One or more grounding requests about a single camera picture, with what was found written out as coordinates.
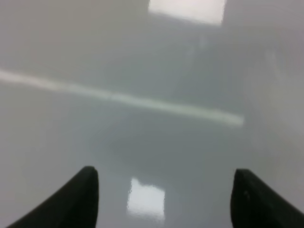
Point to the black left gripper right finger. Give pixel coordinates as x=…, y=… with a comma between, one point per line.
x=253, y=204

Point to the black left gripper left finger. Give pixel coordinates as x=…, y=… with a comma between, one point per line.
x=75, y=205

